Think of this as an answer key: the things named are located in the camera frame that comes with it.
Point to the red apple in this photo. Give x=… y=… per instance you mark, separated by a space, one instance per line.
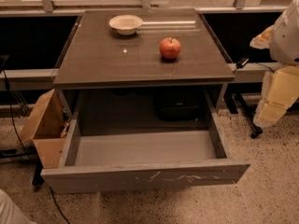
x=170 y=48

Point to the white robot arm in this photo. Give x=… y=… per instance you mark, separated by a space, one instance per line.
x=284 y=43

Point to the grey cabinet with glass top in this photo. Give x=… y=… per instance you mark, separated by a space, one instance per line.
x=98 y=58

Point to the open grey top drawer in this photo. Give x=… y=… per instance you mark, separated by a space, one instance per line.
x=118 y=143

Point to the small black device on ledge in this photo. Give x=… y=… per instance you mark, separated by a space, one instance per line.
x=241 y=63

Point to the black box under cabinet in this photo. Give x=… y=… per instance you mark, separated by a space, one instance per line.
x=177 y=105

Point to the white bowl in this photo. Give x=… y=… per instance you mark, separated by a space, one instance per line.
x=126 y=24

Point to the brown cardboard box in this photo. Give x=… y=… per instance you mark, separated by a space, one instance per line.
x=45 y=129

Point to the white object bottom left corner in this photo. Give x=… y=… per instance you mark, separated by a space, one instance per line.
x=10 y=213

